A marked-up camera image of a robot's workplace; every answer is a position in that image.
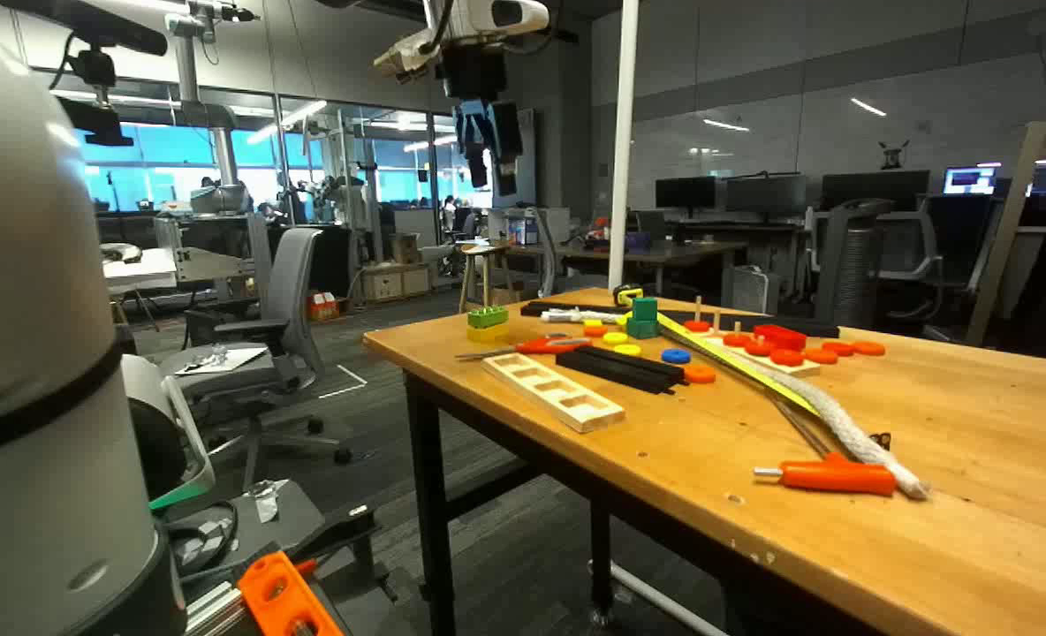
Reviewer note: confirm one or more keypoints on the orange disc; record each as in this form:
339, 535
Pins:
788, 359
867, 347
823, 352
594, 331
702, 373
736, 340
699, 327

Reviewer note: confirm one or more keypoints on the wooden compartment tray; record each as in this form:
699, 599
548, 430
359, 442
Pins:
551, 390

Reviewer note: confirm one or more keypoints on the red disc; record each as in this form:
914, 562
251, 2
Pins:
761, 347

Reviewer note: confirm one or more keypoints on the orange toy pieces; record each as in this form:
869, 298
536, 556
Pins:
783, 365

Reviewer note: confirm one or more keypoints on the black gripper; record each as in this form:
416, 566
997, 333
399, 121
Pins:
474, 72

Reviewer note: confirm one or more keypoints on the leaning wooden plank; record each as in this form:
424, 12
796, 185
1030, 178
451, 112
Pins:
1006, 233

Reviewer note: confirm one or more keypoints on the wooden stool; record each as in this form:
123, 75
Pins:
482, 251

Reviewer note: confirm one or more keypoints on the black metal table frame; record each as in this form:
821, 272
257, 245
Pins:
429, 496

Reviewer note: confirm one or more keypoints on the lit computer monitor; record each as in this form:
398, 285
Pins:
971, 181

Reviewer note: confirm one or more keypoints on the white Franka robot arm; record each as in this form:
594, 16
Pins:
28, 293

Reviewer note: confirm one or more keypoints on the yellow toy brick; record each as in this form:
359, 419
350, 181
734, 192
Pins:
488, 336

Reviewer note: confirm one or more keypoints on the blue disc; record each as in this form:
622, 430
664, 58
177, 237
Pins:
676, 354

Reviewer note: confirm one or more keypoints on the drone shaped wall decoration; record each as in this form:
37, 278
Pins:
896, 154

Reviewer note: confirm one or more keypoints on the dark computer monitor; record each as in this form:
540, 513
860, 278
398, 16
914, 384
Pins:
730, 197
878, 192

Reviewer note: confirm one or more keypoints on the yellow disc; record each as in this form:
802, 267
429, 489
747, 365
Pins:
627, 347
616, 336

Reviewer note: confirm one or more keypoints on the white vertical pole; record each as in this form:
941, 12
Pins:
622, 144

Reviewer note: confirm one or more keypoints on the green toy brick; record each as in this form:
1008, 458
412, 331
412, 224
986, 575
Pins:
488, 316

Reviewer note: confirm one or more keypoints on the orange marker pen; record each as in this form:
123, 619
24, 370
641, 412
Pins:
828, 479

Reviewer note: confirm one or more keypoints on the small green cube block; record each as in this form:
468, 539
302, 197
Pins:
646, 327
646, 310

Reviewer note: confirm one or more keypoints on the red block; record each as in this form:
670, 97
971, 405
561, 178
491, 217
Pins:
780, 336

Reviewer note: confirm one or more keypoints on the orange plastic piece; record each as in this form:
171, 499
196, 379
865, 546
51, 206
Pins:
280, 596

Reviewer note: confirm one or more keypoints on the grey office chair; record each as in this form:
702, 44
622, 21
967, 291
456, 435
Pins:
293, 285

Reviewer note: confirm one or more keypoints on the short black bar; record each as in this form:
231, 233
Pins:
616, 375
641, 360

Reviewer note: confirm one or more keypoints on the black camera on stand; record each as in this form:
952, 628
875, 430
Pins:
87, 21

